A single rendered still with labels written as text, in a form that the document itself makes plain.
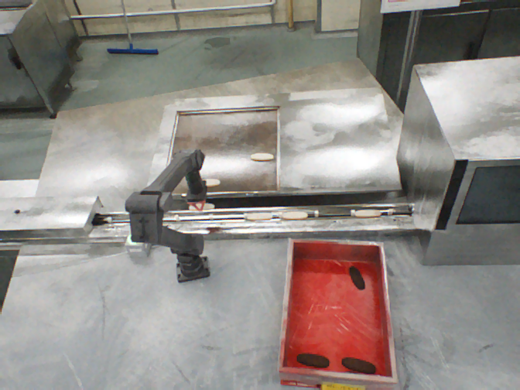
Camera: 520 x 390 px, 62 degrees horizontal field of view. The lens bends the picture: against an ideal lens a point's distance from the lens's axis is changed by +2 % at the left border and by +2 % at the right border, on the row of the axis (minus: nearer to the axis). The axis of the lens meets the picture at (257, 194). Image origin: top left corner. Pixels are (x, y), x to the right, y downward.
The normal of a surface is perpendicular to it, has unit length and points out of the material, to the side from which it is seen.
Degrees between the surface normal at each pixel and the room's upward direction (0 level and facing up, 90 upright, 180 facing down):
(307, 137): 10
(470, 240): 90
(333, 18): 90
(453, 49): 90
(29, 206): 0
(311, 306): 0
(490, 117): 0
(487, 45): 90
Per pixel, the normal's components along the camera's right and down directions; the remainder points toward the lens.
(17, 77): -0.04, 0.70
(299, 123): -0.10, -0.58
